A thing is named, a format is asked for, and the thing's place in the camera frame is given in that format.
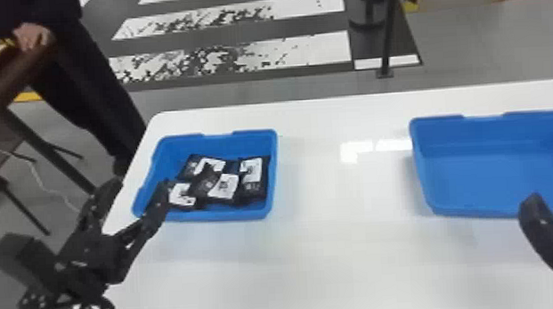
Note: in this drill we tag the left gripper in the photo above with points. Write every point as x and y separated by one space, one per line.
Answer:
91 261

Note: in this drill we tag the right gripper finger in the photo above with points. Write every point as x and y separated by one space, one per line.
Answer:
549 239

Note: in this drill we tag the blue tray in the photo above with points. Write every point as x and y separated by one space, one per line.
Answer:
169 155
492 174

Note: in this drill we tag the person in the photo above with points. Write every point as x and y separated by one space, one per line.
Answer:
86 84

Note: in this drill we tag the brown side table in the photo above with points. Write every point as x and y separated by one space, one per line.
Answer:
6 80

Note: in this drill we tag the person's hand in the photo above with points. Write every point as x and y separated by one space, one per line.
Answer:
30 36

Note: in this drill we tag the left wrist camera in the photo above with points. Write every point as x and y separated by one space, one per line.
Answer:
16 260

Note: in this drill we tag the black post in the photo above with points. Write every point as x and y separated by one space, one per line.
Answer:
388 29

